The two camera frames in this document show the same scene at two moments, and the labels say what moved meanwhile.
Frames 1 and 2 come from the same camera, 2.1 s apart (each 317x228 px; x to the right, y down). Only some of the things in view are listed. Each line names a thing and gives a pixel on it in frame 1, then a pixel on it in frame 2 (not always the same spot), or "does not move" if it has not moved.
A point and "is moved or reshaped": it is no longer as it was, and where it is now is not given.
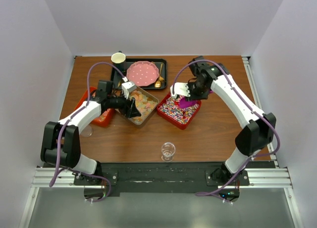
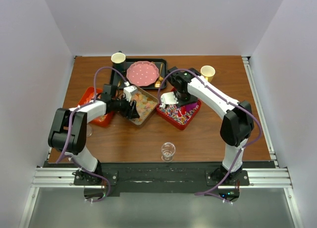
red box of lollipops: x=169 y=109 does not move
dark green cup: x=118 y=60 does not move
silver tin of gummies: x=144 y=103 does not move
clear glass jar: x=168 y=149 does not move
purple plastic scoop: x=184 y=103 is moved or reshaped
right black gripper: x=193 y=97 → x=193 y=99
